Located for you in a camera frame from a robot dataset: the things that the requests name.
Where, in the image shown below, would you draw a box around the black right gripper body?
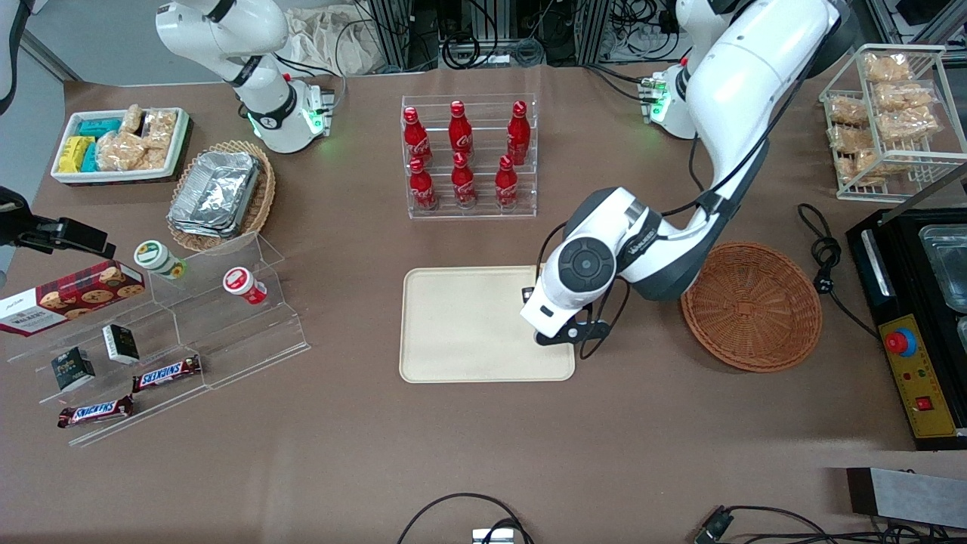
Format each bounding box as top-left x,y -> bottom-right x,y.
0,185 -> 116,260

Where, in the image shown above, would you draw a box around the beige plastic tray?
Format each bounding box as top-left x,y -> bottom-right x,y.
399,266 -> 576,384

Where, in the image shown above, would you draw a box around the oval light wicker basket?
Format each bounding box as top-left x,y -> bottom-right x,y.
167,140 -> 277,253

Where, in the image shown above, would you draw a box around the round brown wicker basket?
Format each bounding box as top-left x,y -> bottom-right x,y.
681,242 -> 823,373

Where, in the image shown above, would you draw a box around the white rectangular snack bin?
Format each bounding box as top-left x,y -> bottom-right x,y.
51,107 -> 190,185

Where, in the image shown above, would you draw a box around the red tartan cookie box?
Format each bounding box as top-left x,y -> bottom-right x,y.
0,260 -> 147,338

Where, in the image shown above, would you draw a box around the yellow snack pack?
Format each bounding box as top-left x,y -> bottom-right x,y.
58,135 -> 96,174

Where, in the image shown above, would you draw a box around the green lid yogurt cup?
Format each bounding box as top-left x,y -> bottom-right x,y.
134,240 -> 187,281

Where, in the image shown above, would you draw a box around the small black carton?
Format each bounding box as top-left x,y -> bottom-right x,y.
51,347 -> 97,392
101,323 -> 141,366

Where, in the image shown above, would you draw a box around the clear acrylic bottle rack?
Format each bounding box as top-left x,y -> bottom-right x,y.
401,93 -> 538,221

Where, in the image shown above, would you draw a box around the red cola bottle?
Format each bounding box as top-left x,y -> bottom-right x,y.
403,107 -> 434,164
451,151 -> 479,209
506,100 -> 532,165
408,156 -> 440,212
494,154 -> 521,209
449,100 -> 475,156

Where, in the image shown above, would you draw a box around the stack of foil containers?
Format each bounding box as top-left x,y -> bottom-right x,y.
167,150 -> 262,240

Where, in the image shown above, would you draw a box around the Snickers chocolate bar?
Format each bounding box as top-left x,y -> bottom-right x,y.
57,394 -> 135,429
131,354 -> 203,393

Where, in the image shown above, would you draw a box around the red lid yogurt cup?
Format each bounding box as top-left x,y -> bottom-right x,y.
222,266 -> 268,305

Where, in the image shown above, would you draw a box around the clear acrylic step stand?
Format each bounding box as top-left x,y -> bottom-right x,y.
6,233 -> 312,449

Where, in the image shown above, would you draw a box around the black food warmer appliance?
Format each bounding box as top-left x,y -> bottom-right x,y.
845,202 -> 967,452

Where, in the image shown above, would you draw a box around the beige crumpled cloth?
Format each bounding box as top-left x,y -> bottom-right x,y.
281,6 -> 380,78

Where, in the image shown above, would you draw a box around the clear bag fried snacks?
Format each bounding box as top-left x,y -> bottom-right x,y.
826,94 -> 871,128
837,150 -> 886,187
875,106 -> 947,144
862,51 -> 916,85
829,124 -> 879,156
872,80 -> 942,116

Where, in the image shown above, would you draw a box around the yellow control panel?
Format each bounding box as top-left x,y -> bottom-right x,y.
878,314 -> 961,440

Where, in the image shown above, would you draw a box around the thin metal rod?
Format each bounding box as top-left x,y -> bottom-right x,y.
879,161 -> 967,224

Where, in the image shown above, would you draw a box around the steel food pan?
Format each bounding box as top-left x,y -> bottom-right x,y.
917,224 -> 967,315

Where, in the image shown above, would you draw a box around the grey black flat bar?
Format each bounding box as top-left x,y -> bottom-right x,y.
845,466 -> 967,530

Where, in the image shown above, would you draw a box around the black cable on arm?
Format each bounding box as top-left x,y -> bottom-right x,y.
535,136 -> 771,360

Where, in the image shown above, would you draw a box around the black looped cable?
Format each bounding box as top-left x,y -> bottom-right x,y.
396,493 -> 536,544

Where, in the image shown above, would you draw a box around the black coiled cable bundle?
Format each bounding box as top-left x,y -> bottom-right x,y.
440,26 -> 546,70

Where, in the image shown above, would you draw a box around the black cable with connector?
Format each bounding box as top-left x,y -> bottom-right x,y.
694,504 -> 967,544

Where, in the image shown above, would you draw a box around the black power cable with plug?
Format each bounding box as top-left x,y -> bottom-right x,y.
798,203 -> 882,338

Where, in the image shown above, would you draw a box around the aluminium frame post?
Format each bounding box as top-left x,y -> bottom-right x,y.
366,0 -> 416,73
576,0 -> 611,66

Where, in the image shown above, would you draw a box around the silver appliance handle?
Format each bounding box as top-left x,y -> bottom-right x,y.
860,228 -> 893,298

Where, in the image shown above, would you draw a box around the white wire rack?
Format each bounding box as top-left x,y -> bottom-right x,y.
819,43 -> 967,202

